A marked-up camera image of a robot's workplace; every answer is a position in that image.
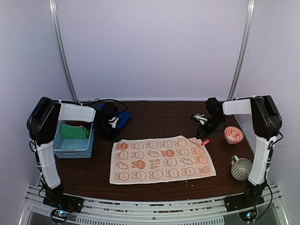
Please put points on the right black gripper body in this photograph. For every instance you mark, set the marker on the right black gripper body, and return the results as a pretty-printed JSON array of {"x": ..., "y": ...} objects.
[{"x": 215, "y": 122}]

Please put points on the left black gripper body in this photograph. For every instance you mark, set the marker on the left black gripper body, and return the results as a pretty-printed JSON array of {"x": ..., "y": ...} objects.
[{"x": 107, "y": 132}]

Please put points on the orange bunny pattern towel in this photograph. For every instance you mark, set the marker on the orange bunny pattern towel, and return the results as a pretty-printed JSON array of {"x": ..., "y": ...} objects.
[{"x": 149, "y": 161}]

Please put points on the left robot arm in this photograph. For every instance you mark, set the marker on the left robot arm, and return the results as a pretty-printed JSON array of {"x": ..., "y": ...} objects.
[{"x": 42, "y": 128}]

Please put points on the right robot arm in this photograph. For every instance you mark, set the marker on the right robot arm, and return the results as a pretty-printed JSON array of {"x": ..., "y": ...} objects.
[{"x": 267, "y": 123}]

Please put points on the blue towel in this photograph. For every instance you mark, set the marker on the blue towel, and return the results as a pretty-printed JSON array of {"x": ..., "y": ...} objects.
[{"x": 120, "y": 118}]

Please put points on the orange white patterned bowl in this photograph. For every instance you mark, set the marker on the orange white patterned bowl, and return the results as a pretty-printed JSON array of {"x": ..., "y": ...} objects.
[{"x": 233, "y": 135}]

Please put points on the green rolled towel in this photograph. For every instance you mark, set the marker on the green rolled towel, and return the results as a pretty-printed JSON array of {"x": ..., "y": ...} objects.
[{"x": 74, "y": 132}]

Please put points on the grey striped mug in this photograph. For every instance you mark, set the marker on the grey striped mug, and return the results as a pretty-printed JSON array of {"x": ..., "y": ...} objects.
[{"x": 241, "y": 168}]

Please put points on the light blue plastic basket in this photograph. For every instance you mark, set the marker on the light blue plastic basket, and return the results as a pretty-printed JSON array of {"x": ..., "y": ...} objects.
[{"x": 73, "y": 148}]

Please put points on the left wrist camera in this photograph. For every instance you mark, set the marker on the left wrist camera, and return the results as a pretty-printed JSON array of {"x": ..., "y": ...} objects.
[{"x": 114, "y": 121}]

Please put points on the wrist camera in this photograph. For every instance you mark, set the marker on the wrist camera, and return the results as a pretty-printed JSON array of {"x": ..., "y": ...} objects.
[
  {"x": 200, "y": 118},
  {"x": 114, "y": 121}
]

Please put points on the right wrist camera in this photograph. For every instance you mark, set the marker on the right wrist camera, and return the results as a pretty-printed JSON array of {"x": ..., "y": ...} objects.
[{"x": 200, "y": 118}]

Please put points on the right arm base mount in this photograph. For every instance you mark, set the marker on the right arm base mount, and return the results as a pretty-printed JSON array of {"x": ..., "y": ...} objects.
[{"x": 243, "y": 204}]

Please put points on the front aluminium rail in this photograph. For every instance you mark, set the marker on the front aluminium rail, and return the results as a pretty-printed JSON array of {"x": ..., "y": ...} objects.
[{"x": 208, "y": 211}]

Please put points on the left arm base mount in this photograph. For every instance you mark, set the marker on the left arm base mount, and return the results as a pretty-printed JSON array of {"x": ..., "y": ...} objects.
[{"x": 63, "y": 209}]

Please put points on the left aluminium frame post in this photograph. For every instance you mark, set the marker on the left aluminium frame post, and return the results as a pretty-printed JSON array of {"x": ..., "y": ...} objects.
[{"x": 62, "y": 54}]

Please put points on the aluminium frame post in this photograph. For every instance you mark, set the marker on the aluminium frame post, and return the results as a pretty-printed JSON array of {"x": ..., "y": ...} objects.
[
  {"x": 62, "y": 54},
  {"x": 245, "y": 43}
]

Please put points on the right aluminium frame post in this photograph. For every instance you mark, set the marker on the right aluminium frame post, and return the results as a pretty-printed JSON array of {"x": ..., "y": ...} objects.
[{"x": 245, "y": 43}]

